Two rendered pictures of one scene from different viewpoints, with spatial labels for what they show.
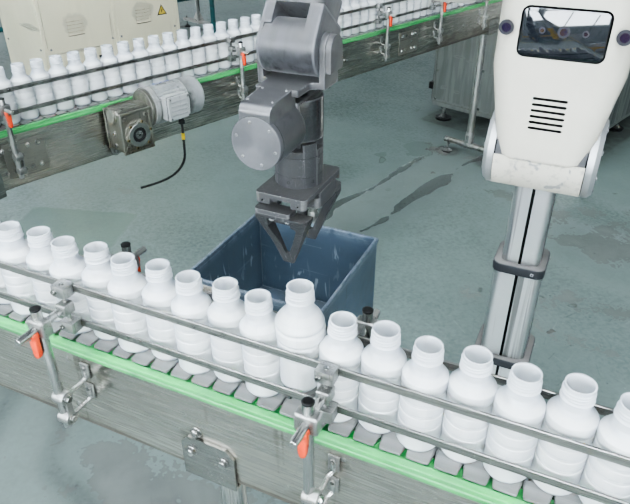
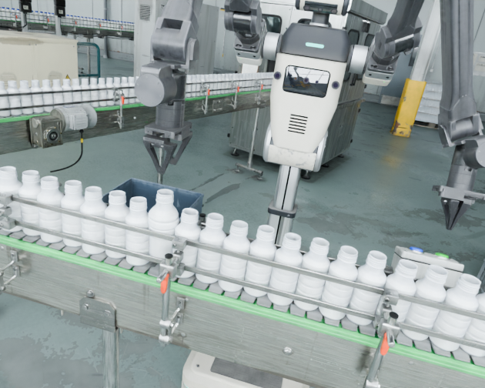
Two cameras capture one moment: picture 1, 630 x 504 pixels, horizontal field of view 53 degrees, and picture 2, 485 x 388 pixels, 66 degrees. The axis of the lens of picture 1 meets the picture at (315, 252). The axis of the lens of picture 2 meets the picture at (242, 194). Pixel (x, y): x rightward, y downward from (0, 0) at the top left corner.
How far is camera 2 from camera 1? 16 cm
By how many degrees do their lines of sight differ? 15
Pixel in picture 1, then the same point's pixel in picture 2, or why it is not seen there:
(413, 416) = (229, 268)
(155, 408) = (62, 279)
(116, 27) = not seen: hidden behind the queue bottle
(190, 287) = (95, 195)
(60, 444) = not seen: outside the picture
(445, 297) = not seen: hidden behind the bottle
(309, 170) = (176, 117)
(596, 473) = (329, 292)
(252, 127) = (148, 80)
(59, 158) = not seen: outside the picture
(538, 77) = (293, 103)
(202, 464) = (92, 316)
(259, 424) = (134, 282)
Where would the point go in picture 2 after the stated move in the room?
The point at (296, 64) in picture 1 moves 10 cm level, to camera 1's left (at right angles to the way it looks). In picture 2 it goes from (173, 52) to (117, 45)
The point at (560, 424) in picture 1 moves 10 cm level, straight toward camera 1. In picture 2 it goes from (310, 265) to (302, 292)
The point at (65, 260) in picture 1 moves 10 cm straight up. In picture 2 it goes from (8, 180) to (3, 141)
